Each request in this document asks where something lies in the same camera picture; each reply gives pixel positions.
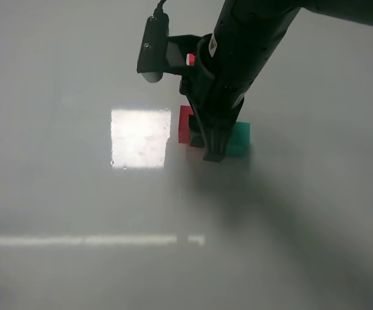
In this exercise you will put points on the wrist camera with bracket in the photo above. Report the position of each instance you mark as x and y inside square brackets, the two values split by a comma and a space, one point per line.
[161, 53]

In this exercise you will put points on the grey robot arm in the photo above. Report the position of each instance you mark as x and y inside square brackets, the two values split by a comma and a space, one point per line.
[358, 12]

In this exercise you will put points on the green cube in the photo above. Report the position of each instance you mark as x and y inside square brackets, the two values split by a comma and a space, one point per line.
[239, 140]

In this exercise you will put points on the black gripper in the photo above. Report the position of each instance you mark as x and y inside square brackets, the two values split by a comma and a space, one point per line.
[226, 64]

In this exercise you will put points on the red template cube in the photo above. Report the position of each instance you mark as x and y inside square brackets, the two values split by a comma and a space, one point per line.
[190, 60]

